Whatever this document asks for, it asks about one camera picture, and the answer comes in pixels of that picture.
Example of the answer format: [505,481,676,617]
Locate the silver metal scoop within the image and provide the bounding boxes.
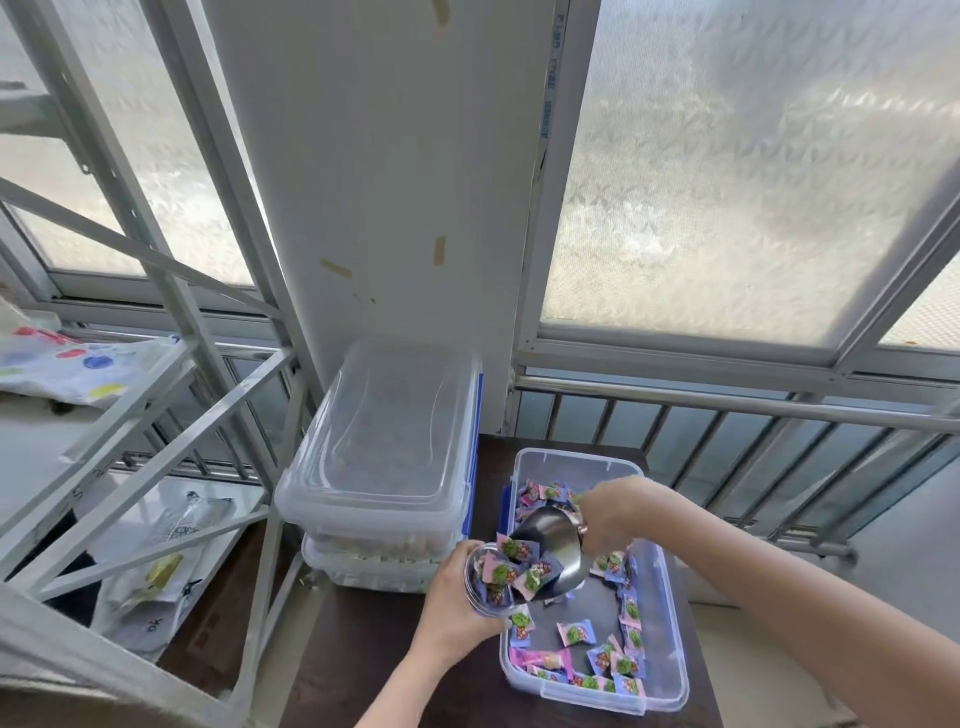
[507,504,591,602]

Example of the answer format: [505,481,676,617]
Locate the person's left forearm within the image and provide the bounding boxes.
[355,637,485,728]

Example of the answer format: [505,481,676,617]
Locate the scattered pile of wrapped candies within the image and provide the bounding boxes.
[509,479,651,699]

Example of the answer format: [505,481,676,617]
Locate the white bag with coloured dots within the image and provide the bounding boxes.
[0,298,183,411]

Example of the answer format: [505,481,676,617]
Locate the small clear plastic jar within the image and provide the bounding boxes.
[464,540,543,618]

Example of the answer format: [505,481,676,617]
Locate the person's right hand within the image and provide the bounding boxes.
[577,475,673,558]

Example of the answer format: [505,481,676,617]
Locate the person's left hand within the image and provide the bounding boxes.
[411,540,513,663]

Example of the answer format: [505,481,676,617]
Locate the cluster of scooped wrapped candies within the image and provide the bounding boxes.
[472,534,564,606]

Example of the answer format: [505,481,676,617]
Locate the person's right forearm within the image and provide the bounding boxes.
[636,486,960,728]

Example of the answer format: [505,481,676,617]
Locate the open clear plastic bin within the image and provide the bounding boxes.
[498,447,690,714]

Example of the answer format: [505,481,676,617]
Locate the crumpled clear plastic bags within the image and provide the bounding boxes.
[81,477,252,664]

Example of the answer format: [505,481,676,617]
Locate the silver metal railing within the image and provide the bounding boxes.
[507,369,960,565]

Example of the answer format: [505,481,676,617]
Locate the white metal rack frame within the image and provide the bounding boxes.
[0,0,322,728]

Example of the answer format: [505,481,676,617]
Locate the clear lidded storage box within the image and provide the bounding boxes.
[273,336,484,561]
[300,534,468,595]

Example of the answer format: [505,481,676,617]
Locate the frosted glass window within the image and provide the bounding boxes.
[0,0,301,340]
[511,0,960,397]

